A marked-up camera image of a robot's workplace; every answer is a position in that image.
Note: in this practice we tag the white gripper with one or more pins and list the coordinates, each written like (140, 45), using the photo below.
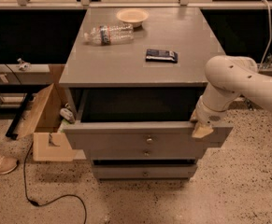
(207, 115)

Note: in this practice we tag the grey top drawer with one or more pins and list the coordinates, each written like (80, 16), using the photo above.
(155, 118)

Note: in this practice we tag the grey drawer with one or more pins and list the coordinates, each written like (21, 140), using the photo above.
(145, 153)
(144, 172)
(155, 118)

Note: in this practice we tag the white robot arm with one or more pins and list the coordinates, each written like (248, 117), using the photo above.
(229, 77)

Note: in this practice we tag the grey bottom drawer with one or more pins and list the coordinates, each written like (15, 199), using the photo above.
(144, 172)

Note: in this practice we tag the grey drawer cabinet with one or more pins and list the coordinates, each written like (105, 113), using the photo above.
(179, 29)

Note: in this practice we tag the grey middle drawer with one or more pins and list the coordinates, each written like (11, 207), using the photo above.
(145, 153)

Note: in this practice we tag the dark blue snack packet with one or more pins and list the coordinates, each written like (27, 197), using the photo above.
(157, 55)

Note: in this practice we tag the white bowl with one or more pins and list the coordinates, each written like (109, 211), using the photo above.
(134, 16)

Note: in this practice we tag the items inside cardboard box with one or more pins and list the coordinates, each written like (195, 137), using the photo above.
(67, 117)

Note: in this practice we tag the clear plastic water bottle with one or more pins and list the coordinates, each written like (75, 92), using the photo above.
(105, 35)

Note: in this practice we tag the cardboard box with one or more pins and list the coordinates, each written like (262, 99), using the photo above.
(43, 121)

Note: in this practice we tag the crumpled plastic on ledge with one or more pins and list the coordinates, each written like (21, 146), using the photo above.
(23, 65)

